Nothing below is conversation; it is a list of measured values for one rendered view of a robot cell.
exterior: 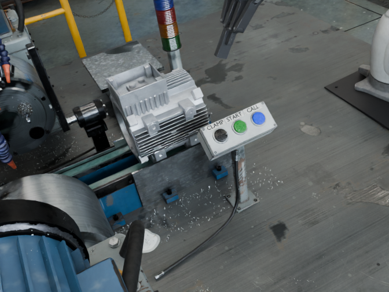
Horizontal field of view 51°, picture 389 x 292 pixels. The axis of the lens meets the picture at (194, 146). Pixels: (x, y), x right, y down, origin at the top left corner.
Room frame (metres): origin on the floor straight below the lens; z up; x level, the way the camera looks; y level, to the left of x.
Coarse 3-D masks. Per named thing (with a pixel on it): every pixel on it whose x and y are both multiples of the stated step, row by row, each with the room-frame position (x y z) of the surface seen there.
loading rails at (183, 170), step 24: (120, 144) 0.91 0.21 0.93; (72, 168) 0.86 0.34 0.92; (96, 168) 0.85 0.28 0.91; (120, 168) 0.87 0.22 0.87; (144, 168) 0.79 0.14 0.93; (168, 168) 0.81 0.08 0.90; (192, 168) 0.83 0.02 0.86; (216, 168) 0.85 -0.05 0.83; (96, 192) 0.74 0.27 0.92; (120, 192) 0.76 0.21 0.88; (144, 192) 0.78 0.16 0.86; (168, 192) 0.79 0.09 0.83; (120, 216) 0.74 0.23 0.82
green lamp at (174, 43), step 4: (176, 36) 1.21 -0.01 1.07; (164, 40) 1.21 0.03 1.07; (168, 40) 1.21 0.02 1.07; (172, 40) 1.21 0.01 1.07; (176, 40) 1.21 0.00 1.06; (164, 44) 1.22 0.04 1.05; (168, 44) 1.21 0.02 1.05; (172, 44) 1.21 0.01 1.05; (176, 44) 1.21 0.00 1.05; (180, 44) 1.23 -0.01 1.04; (164, 48) 1.22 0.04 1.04; (168, 48) 1.21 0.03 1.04; (172, 48) 1.21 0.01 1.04; (176, 48) 1.21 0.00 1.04
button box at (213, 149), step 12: (252, 108) 0.76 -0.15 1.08; (264, 108) 0.76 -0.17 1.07; (228, 120) 0.73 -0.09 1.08; (240, 120) 0.73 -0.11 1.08; (252, 120) 0.73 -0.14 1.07; (204, 132) 0.71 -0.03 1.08; (228, 132) 0.71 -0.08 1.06; (252, 132) 0.71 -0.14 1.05; (264, 132) 0.71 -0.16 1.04; (204, 144) 0.71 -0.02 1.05; (216, 144) 0.69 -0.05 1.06; (228, 144) 0.69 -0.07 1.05; (240, 144) 0.70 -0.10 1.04; (216, 156) 0.68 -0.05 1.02
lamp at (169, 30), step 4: (176, 20) 1.23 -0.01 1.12; (160, 24) 1.22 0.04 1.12; (168, 24) 1.21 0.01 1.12; (172, 24) 1.21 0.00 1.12; (176, 24) 1.22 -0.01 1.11; (160, 28) 1.22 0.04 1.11; (164, 28) 1.21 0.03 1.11; (168, 28) 1.21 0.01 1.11; (172, 28) 1.21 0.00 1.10; (176, 28) 1.22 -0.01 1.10; (160, 32) 1.23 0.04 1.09; (164, 32) 1.21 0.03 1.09; (168, 32) 1.21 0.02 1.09; (172, 32) 1.21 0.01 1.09; (176, 32) 1.22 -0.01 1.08; (164, 36) 1.21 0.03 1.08; (168, 36) 1.21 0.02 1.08; (172, 36) 1.21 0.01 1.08
